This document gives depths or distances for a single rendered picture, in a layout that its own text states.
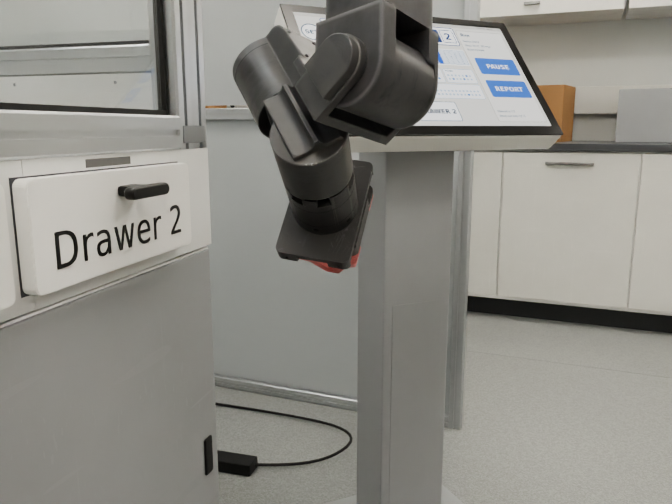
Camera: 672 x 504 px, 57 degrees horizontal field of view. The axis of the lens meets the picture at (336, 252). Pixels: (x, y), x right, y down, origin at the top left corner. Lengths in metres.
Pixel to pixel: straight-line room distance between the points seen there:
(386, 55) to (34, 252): 0.38
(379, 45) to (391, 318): 0.91
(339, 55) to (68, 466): 0.53
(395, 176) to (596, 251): 2.12
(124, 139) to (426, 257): 0.71
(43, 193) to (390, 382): 0.87
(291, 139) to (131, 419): 0.49
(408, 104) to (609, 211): 2.80
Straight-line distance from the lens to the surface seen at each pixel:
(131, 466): 0.86
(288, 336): 2.26
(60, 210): 0.66
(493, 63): 1.36
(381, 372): 1.31
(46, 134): 0.68
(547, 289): 3.29
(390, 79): 0.41
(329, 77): 0.41
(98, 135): 0.74
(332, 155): 0.44
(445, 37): 1.34
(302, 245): 0.52
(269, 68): 0.49
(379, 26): 0.41
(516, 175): 3.21
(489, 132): 1.20
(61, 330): 0.70
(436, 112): 1.17
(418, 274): 1.28
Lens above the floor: 0.97
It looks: 11 degrees down
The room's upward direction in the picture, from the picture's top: straight up
